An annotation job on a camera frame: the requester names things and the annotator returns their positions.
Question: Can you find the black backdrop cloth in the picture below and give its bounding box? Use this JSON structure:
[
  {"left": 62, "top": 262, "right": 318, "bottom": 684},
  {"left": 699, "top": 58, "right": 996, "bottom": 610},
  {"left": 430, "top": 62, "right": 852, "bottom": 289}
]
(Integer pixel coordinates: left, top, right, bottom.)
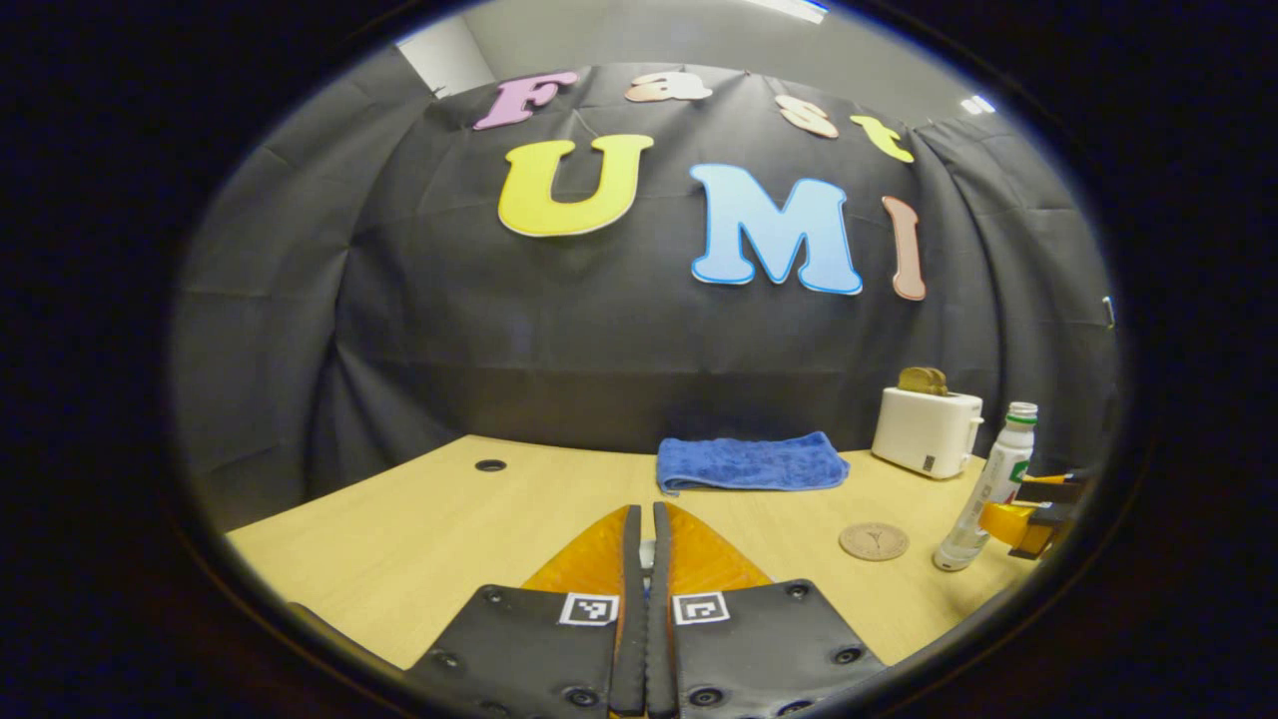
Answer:
[{"left": 172, "top": 45, "right": 1119, "bottom": 530}]

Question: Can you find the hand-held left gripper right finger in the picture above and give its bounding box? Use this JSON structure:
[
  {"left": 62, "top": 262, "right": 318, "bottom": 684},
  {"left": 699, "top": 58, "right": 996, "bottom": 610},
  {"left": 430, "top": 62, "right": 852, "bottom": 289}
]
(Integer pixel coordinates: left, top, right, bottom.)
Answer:
[{"left": 649, "top": 501, "right": 888, "bottom": 719}]

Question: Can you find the round brown coaster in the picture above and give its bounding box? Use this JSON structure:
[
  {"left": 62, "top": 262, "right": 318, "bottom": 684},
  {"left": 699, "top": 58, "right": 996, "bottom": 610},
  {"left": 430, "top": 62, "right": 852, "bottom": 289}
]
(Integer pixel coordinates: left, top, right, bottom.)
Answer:
[{"left": 839, "top": 522, "right": 911, "bottom": 562}]

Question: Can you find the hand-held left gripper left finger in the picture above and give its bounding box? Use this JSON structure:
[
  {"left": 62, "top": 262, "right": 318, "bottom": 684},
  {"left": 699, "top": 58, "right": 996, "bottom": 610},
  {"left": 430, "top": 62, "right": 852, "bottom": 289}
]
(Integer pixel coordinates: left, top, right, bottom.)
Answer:
[{"left": 404, "top": 504, "right": 648, "bottom": 719}]

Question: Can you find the white plastic water bottle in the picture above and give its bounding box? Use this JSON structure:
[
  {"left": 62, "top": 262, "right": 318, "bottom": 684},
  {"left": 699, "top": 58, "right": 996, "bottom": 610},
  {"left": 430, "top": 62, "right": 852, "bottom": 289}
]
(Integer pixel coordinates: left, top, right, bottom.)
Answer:
[{"left": 933, "top": 401, "right": 1039, "bottom": 573}]

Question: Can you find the blue towel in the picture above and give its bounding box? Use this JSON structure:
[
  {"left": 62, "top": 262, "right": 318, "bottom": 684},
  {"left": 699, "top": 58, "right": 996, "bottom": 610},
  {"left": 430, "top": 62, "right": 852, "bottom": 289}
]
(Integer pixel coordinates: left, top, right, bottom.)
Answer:
[{"left": 656, "top": 431, "right": 851, "bottom": 496}]

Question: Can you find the white toaster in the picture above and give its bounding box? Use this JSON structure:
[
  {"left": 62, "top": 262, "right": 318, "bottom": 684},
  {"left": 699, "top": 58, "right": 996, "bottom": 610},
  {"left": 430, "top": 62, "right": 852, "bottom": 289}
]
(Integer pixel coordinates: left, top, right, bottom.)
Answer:
[{"left": 872, "top": 387, "right": 984, "bottom": 480}]

